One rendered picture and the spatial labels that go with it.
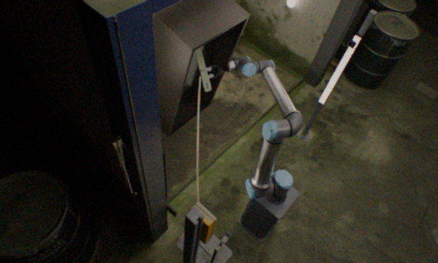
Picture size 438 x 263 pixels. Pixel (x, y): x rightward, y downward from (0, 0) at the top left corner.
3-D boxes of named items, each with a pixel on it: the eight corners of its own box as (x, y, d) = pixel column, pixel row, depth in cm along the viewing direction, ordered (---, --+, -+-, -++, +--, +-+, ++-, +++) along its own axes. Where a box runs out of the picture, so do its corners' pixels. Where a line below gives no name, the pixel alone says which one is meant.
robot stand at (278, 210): (279, 220, 300) (300, 193, 249) (261, 244, 284) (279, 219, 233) (255, 200, 310) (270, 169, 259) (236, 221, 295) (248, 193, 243)
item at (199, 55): (208, 89, 240) (212, 90, 218) (202, 90, 239) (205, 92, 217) (191, 26, 230) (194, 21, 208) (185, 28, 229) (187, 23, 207)
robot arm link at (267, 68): (312, 126, 181) (272, 55, 220) (293, 129, 178) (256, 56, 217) (306, 138, 190) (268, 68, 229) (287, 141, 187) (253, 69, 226)
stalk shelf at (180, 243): (175, 244, 201) (175, 243, 200) (198, 220, 212) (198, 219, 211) (209, 279, 191) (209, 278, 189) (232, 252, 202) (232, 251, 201)
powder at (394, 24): (376, 8, 396) (377, 7, 395) (419, 23, 386) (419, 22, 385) (370, 28, 366) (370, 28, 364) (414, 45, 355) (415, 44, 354)
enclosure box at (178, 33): (143, 112, 294) (153, 14, 193) (186, 82, 325) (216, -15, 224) (168, 137, 289) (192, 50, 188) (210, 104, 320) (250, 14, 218)
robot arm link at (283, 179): (290, 195, 236) (297, 185, 222) (270, 199, 232) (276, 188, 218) (283, 177, 244) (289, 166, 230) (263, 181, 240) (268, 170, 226)
